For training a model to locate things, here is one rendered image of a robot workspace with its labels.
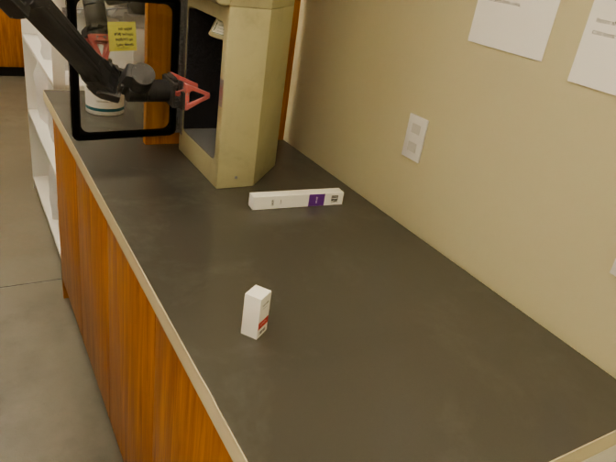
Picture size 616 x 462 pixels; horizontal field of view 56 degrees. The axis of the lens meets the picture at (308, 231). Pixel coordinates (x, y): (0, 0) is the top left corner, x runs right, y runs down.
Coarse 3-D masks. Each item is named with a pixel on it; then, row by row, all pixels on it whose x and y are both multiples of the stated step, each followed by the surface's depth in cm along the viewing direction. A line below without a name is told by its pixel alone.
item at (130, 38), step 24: (96, 0) 147; (96, 24) 149; (120, 24) 153; (144, 24) 156; (168, 24) 160; (96, 48) 152; (120, 48) 155; (144, 48) 159; (168, 48) 163; (96, 96) 157; (96, 120) 160; (120, 120) 164; (144, 120) 168; (168, 120) 173
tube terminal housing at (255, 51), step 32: (192, 0) 156; (256, 0) 138; (288, 0) 152; (224, 32) 140; (256, 32) 142; (288, 32) 159; (224, 64) 142; (256, 64) 146; (224, 96) 145; (256, 96) 150; (192, 128) 176; (224, 128) 149; (256, 128) 154; (192, 160) 170; (224, 160) 153; (256, 160) 159
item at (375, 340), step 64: (64, 128) 182; (128, 192) 146; (192, 192) 152; (128, 256) 123; (192, 256) 123; (256, 256) 126; (320, 256) 131; (384, 256) 135; (192, 320) 103; (320, 320) 108; (384, 320) 111; (448, 320) 114; (512, 320) 118; (192, 384) 94; (256, 384) 90; (320, 384) 92; (384, 384) 94; (448, 384) 97; (512, 384) 99; (576, 384) 102; (256, 448) 79; (320, 448) 80; (384, 448) 82; (448, 448) 84; (512, 448) 86; (576, 448) 88
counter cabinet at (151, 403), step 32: (64, 160) 209; (64, 192) 218; (64, 224) 228; (96, 224) 168; (64, 256) 239; (96, 256) 174; (64, 288) 256; (96, 288) 180; (128, 288) 140; (96, 320) 187; (128, 320) 144; (96, 352) 194; (128, 352) 149; (160, 352) 121; (128, 384) 154; (160, 384) 124; (128, 416) 159; (160, 416) 127; (192, 416) 106; (128, 448) 164; (160, 448) 130; (192, 448) 108; (224, 448) 93; (608, 448) 94
